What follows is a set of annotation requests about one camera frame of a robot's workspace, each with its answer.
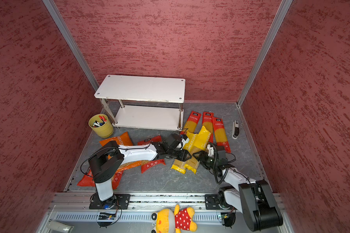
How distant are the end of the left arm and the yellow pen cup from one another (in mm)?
412

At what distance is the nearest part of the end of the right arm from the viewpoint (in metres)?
0.68

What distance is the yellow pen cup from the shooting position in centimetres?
91
